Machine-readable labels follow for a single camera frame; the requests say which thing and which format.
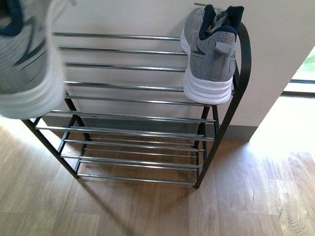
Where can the grey sneaker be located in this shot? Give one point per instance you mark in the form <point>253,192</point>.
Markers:
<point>31,67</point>
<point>209,40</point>

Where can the black metal shoe rack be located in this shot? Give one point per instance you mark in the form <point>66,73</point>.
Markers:
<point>167,143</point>

